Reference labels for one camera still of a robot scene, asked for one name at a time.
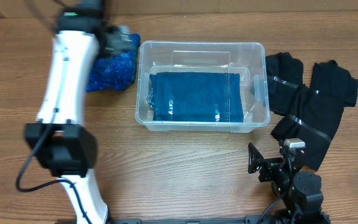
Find clear plastic storage bin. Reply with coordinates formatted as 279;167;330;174
135;40;270;133

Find blue denim jeans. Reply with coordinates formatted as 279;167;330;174
148;72;244;123

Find small folded black garment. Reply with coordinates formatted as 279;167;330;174
265;52;303;116

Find blue sequin garment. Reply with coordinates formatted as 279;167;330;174
86;34;140;92

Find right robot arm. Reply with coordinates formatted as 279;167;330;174
245;139;331;224

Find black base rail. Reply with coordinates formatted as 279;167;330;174
110;214;279;224

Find large black garment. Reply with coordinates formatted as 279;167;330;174
272;60;358;170

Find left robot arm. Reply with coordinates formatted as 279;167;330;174
17;0;132;223

